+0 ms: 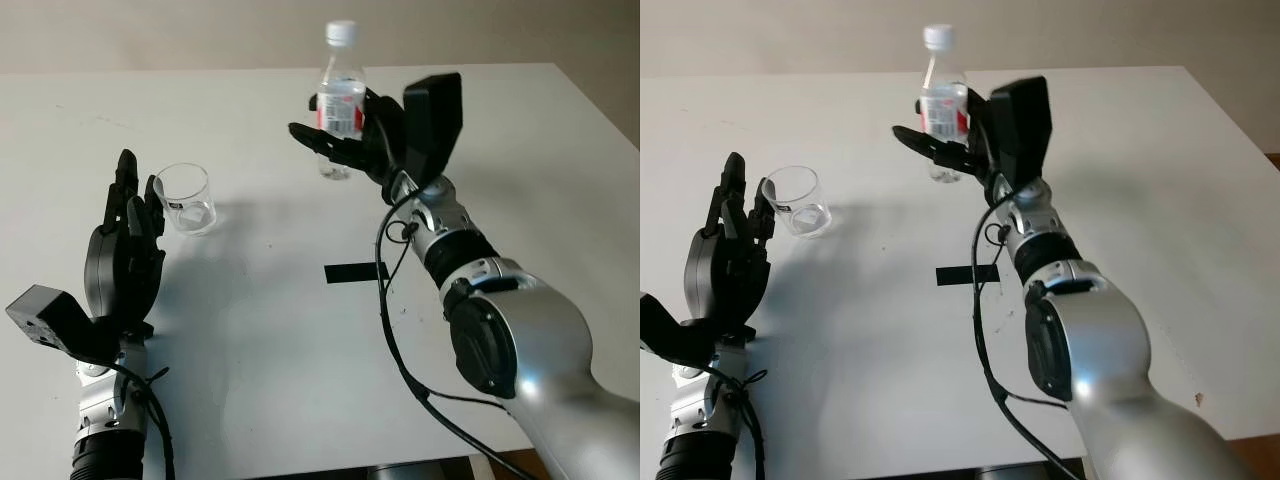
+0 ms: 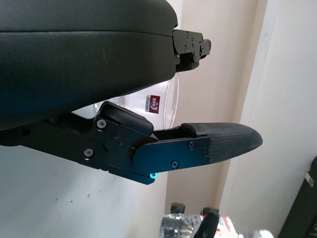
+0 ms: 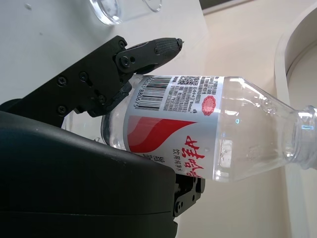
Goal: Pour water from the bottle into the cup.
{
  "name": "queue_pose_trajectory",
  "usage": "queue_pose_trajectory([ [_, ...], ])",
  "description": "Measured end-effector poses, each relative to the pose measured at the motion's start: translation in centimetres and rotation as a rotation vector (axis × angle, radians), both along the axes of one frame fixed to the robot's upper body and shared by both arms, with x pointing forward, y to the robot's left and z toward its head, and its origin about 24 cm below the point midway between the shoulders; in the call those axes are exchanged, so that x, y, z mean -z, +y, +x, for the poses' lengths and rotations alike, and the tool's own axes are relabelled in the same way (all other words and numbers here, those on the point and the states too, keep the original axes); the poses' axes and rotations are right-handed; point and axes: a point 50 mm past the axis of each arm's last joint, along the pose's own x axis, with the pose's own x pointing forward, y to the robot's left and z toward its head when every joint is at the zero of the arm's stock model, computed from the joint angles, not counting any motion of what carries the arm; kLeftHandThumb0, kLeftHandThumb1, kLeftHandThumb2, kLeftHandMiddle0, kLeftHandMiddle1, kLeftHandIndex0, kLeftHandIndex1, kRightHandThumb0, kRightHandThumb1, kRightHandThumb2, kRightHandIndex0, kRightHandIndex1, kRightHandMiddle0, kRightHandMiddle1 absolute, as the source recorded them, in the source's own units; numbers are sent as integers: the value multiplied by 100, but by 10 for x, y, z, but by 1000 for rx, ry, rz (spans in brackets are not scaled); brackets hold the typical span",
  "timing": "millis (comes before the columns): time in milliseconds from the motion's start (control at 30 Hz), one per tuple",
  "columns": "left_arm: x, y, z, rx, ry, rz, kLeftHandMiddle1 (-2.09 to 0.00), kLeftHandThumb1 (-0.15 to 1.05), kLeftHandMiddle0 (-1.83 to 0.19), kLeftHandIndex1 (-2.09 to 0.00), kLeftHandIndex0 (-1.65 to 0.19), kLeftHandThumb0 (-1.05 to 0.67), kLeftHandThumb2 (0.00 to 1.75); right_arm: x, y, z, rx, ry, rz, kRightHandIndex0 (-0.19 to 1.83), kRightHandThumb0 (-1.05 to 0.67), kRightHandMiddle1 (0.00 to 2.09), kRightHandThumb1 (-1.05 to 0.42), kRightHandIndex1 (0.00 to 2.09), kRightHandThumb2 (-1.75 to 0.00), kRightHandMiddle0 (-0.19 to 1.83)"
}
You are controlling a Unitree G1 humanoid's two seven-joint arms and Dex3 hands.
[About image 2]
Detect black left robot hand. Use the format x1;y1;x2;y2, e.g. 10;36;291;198
0;0;264;186

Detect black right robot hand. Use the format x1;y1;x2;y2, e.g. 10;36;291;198
170;202;220;238

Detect clear plastic water bottle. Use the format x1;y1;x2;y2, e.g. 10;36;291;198
160;214;273;238

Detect clear glass cup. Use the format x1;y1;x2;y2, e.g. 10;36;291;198
71;73;182;132

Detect dark upright panel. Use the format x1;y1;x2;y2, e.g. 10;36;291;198
287;155;317;238

